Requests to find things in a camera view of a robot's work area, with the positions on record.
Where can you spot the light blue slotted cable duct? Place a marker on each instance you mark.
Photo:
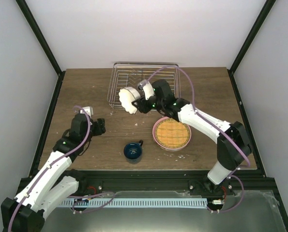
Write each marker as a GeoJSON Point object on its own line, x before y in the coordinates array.
{"type": "Point", "coordinates": [200, 203]}

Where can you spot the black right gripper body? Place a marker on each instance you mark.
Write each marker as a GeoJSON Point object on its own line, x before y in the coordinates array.
{"type": "Point", "coordinates": [146, 109]}

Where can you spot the black frame post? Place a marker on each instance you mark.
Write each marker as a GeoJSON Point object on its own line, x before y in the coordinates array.
{"type": "Point", "coordinates": [261, 17]}
{"type": "Point", "coordinates": [27, 13]}

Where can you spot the left black frame post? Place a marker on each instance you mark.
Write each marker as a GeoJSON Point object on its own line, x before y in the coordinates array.
{"type": "Point", "coordinates": [27, 13]}

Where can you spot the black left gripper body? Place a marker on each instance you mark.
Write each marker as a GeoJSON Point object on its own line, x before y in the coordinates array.
{"type": "Point", "coordinates": [100, 129]}

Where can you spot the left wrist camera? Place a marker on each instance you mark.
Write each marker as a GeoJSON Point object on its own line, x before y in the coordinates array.
{"type": "Point", "coordinates": [88, 110]}

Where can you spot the white scalloped bowl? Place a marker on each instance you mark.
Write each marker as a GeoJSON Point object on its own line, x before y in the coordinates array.
{"type": "Point", "coordinates": [127, 95]}

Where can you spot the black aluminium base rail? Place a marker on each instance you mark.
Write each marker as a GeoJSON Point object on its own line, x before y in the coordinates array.
{"type": "Point", "coordinates": [180, 181]}

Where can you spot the metal wire dish rack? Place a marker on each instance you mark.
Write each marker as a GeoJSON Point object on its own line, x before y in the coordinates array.
{"type": "Point", "coordinates": [129, 74]}

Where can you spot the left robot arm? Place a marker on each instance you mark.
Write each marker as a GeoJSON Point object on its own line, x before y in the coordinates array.
{"type": "Point", "coordinates": [29, 209]}

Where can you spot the right black frame post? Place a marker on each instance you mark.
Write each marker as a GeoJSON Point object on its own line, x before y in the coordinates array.
{"type": "Point", "coordinates": [261, 17]}

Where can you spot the pink plate with woven pattern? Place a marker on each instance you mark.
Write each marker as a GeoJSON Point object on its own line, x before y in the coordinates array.
{"type": "Point", "coordinates": [171, 135]}

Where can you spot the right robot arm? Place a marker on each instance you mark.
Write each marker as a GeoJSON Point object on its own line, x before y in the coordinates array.
{"type": "Point", "coordinates": [233, 143]}

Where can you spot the dark blue mug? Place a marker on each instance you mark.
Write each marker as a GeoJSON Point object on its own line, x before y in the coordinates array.
{"type": "Point", "coordinates": [133, 152]}

